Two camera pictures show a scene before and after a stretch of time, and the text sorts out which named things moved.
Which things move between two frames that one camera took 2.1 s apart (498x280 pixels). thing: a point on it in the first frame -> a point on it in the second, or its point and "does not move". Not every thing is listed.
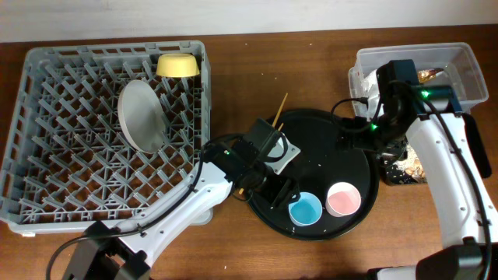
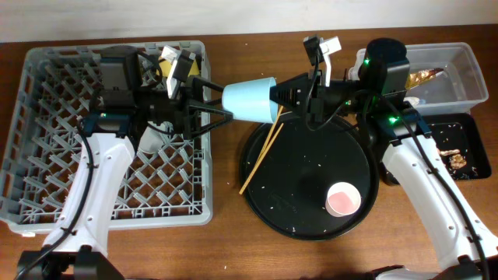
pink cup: [343, 198] does not move
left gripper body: [276, 187] -> [166, 109]
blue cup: [306, 211] -> [250, 100]
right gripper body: [351, 140] -> [313, 98]
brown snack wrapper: [425, 76] does not move
